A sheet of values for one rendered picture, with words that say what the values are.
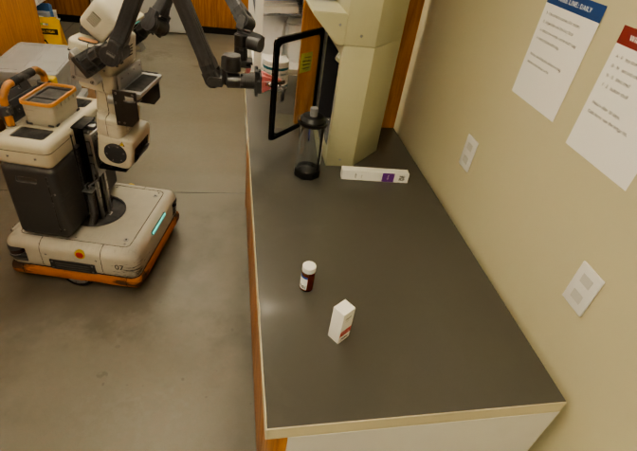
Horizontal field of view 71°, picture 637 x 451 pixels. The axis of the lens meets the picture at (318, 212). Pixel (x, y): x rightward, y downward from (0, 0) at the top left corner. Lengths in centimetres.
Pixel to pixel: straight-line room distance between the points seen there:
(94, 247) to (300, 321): 149
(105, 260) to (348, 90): 146
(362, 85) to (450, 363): 98
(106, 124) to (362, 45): 120
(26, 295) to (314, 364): 190
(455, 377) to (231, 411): 118
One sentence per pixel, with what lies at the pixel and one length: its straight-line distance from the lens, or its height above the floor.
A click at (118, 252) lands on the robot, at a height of 27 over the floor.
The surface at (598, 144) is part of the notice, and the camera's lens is 117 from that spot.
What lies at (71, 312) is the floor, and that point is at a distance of 255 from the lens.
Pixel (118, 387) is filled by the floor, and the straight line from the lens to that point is 222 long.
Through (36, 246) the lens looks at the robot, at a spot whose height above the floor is 25.
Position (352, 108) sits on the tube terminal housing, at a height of 119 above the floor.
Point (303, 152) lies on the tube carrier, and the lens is 162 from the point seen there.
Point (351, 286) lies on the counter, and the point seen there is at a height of 94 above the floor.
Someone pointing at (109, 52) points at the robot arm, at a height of 125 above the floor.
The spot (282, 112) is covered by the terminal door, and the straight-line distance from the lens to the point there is 180.
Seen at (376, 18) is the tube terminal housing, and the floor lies 150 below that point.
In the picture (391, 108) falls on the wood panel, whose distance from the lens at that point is 215.
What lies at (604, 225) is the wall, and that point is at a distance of 115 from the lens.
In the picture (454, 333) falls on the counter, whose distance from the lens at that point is 125.
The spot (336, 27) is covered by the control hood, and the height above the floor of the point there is 147.
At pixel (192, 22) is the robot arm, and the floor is 139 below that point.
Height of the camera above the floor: 183
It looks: 36 degrees down
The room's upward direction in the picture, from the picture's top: 9 degrees clockwise
